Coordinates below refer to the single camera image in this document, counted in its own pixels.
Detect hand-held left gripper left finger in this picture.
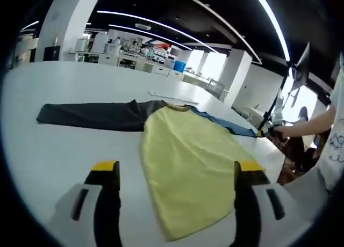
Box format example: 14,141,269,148
49,159,123,247

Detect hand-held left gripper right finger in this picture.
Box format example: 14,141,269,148
232,160,315,247

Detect yellow garment with dark sleeves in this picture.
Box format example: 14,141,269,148
36,99,267,243

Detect white template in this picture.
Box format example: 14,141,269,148
147,90,200,104

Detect person's right hand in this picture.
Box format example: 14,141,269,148
274,125,290,141

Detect black monitor on stand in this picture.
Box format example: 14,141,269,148
292,42,312,90

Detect person's grey trousers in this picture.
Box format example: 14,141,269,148
279,166,332,231

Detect person's white printed shirt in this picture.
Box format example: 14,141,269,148
317,53,344,192

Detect glass display case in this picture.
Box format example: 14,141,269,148
206,79,226,99

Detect curved ceiling light strip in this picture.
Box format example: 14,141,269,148
249,0,291,62

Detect white lab counter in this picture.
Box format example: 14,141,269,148
69,50,187,77

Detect long ceiling light strip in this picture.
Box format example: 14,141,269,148
108,24,194,50
96,10,219,54

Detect black floor appliance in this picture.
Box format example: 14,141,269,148
42,45,61,62

